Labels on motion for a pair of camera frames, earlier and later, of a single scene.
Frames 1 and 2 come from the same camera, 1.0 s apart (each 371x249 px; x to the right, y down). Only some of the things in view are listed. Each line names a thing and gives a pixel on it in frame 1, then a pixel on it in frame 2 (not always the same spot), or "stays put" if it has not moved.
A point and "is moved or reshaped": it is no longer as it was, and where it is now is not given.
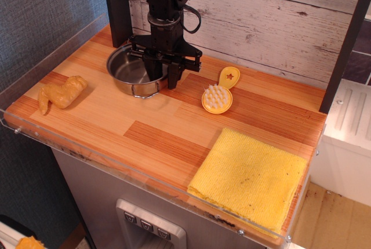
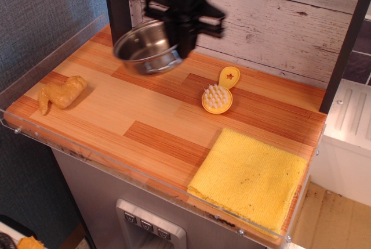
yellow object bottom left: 29,242 stays put
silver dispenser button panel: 143,228 stays put
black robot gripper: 166,42 → 183,6
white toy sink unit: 343,162 stays put
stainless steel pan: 128,73 is moved or reshaped
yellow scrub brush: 218,100 stays put
